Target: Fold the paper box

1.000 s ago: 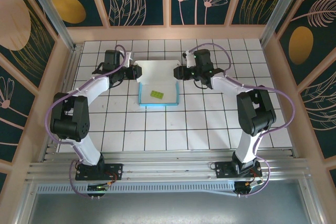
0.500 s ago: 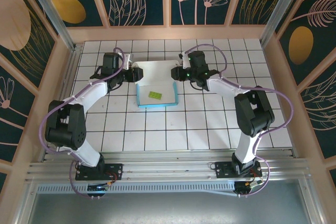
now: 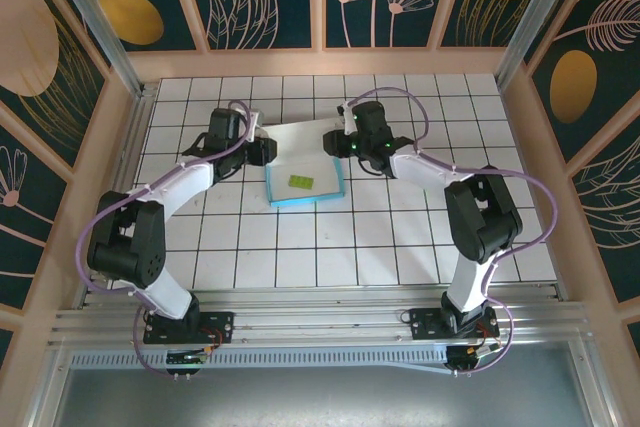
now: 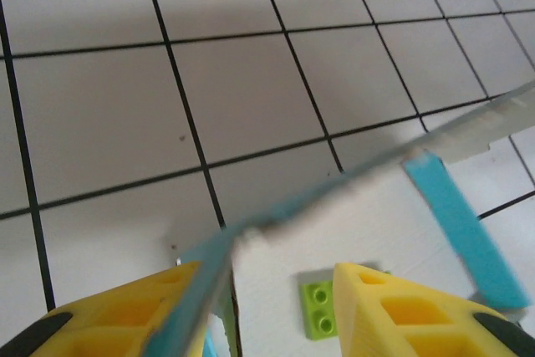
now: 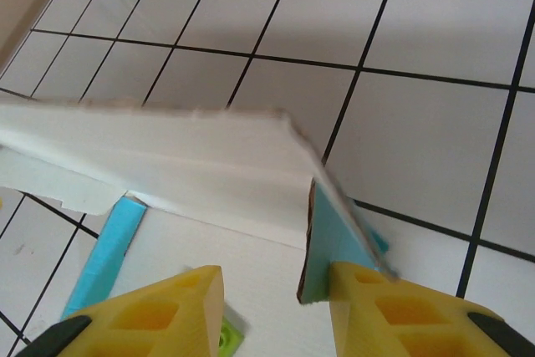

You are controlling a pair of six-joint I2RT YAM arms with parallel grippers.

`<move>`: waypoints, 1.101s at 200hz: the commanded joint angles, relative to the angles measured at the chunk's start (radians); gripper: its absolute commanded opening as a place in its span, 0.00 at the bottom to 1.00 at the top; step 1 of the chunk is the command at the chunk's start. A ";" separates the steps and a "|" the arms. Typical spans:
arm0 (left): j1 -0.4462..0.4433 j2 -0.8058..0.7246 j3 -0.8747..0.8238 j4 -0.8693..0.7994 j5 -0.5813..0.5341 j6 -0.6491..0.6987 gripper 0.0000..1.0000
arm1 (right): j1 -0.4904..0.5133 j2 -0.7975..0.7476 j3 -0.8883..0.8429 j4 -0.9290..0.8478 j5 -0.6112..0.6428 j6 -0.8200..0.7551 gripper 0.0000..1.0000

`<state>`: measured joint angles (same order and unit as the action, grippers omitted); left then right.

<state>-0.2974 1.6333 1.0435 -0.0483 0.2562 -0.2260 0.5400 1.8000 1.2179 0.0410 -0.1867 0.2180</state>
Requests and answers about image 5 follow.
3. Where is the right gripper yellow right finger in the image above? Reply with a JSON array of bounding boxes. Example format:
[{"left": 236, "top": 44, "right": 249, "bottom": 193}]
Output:
[{"left": 328, "top": 260, "right": 535, "bottom": 357}]

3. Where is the white and blue paper box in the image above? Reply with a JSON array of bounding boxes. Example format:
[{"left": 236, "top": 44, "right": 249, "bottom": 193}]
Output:
[{"left": 0, "top": 97, "right": 400, "bottom": 357}]

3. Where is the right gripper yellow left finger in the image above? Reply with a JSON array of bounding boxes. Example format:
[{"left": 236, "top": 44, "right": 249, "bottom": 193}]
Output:
[{"left": 16, "top": 264, "right": 227, "bottom": 357}]

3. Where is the small green block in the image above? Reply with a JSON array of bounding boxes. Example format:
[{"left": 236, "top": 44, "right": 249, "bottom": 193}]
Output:
[{"left": 219, "top": 317, "right": 244, "bottom": 357}]

